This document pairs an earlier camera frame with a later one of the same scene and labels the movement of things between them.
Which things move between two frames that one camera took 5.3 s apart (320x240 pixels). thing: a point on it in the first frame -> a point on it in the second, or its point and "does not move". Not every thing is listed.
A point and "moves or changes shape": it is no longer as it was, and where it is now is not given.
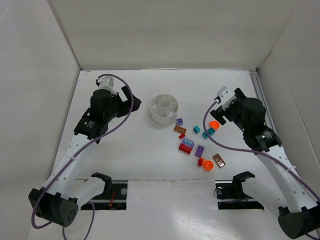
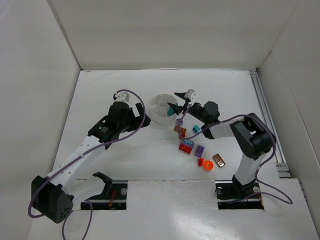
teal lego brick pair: x=210 y=132 moves or changes shape
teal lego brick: x=197 y=129 does not move
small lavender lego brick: x=179 y=121 does not move
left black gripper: x=125 y=100 -> x=136 y=116
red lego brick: x=185 y=148 does not move
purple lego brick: x=199 y=151 does not move
